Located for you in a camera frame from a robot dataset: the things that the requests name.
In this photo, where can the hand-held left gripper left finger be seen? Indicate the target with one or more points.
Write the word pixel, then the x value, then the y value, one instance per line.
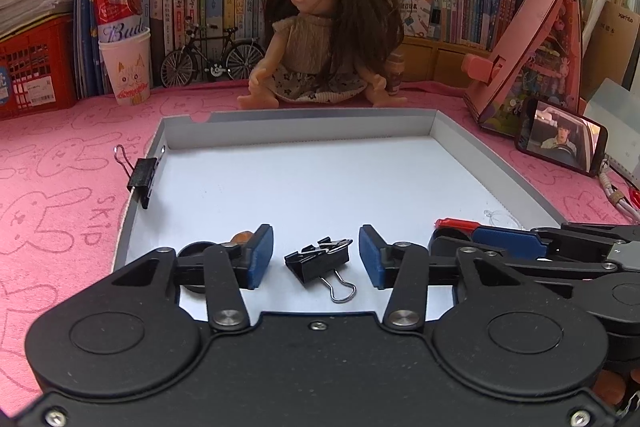
pixel 260 257

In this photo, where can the black round lid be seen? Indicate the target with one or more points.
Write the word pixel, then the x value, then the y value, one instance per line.
pixel 192 251

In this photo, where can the pink rabbit print cloth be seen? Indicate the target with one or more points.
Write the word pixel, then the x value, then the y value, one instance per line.
pixel 60 167

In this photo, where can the red short plastic stick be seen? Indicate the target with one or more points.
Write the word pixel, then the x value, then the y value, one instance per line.
pixel 457 224

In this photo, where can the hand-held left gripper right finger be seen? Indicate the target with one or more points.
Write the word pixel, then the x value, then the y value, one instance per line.
pixel 370 257

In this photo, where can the white pencil print box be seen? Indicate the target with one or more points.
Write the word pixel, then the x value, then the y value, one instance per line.
pixel 415 9

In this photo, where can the white cat print paper cup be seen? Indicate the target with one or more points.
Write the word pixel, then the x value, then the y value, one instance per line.
pixel 127 72

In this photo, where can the wooden drawer unit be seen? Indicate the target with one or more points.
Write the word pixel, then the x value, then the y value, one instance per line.
pixel 450 59

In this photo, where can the red plastic basket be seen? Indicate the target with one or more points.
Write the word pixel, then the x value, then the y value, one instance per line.
pixel 35 67

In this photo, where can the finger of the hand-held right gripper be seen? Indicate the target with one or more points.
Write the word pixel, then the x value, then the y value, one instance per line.
pixel 505 242
pixel 450 243

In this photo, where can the miniature black bicycle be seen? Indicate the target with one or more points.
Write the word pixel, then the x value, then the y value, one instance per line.
pixel 210 57

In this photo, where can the clear plastic piece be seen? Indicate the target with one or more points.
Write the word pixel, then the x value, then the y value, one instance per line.
pixel 497 218

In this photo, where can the small black binder clip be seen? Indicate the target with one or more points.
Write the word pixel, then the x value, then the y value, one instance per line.
pixel 142 174

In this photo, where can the grey cardboard box tray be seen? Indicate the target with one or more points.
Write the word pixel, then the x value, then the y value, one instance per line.
pixel 320 177

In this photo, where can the brown cardboard box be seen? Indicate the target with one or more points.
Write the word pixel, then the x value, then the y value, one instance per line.
pixel 612 52

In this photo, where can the black smartphone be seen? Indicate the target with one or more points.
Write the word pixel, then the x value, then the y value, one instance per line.
pixel 560 137

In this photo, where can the red beer can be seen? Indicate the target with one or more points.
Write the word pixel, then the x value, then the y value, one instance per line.
pixel 117 7

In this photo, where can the pink triangular stationery case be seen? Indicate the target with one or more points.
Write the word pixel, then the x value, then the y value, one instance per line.
pixel 535 57

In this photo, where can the brown ribbed nut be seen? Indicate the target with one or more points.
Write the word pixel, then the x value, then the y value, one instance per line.
pixel 242 237

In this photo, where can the large black binder clip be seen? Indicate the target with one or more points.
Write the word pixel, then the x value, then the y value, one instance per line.
pixel 317 259

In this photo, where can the brown haired doll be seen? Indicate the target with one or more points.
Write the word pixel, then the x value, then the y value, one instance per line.
pixel 305 42

